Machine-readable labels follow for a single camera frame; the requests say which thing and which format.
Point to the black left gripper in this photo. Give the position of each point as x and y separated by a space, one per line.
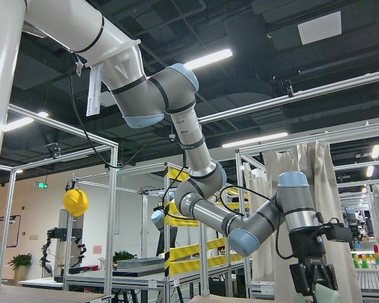
307 246

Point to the green plastic cup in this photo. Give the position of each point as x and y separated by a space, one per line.
322 294

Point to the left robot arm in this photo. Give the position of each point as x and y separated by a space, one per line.
144 101

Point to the yellow hard hat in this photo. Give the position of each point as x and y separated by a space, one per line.
76 202

